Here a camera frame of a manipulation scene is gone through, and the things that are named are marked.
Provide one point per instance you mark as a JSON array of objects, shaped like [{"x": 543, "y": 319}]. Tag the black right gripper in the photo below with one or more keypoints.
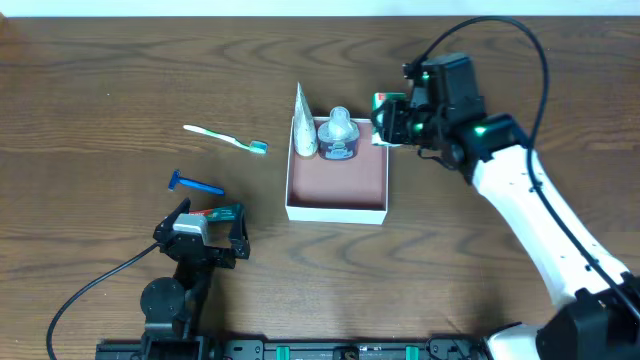
[{"x": 395, "y": 122}]

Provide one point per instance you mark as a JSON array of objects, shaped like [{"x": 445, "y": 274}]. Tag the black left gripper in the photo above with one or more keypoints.
[{"x": 209, "y": 255}]

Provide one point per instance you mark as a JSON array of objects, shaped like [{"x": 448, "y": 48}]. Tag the red green toothpaste tube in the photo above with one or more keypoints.
[{"x": 227, "y": 213}]

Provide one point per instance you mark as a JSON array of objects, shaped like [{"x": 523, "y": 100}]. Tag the blue disposable razor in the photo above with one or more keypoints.
[{"x": 178, "y": 179}]

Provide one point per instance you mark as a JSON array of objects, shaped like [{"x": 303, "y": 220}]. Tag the green white soap box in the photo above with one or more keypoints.
[{"x": 378, "y": 100}]

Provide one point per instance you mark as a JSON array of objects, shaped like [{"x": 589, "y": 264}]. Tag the small clear pump bottle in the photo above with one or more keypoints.
[{"x": 338, "y": 137}]

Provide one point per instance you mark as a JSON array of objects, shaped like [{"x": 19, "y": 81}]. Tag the white square box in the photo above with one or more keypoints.
[{"x": 354, "y": 191}]

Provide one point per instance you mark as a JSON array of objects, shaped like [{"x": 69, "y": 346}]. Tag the white Pantene tube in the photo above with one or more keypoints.
[{"x": 304, "y": 131}]

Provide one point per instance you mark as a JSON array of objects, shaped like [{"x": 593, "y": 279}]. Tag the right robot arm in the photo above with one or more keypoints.
[{"x": 595, "y": 294}]

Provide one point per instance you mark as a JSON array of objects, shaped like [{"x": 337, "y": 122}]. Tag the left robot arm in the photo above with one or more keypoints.
[{"x": 172, "y": 305}]

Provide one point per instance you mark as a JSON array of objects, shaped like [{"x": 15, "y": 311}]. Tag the white green toothbrush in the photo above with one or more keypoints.
[{"x": 254, "y": 146}]

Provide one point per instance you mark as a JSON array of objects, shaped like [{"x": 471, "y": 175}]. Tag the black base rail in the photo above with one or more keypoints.
[{"x": 300, "y": 350}]

